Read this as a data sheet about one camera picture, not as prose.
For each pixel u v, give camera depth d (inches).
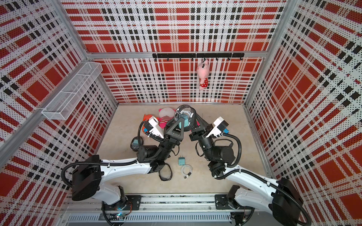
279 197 16.0
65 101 28.2
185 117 20.3
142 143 38.1
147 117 43.4
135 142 37.4
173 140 19.6
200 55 35.0
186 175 32.3
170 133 19.4
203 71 35.8
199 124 21.1
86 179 16.5
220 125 19.3
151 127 19.9
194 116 21.1
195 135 20.9
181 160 34.5
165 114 41.7
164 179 32.1
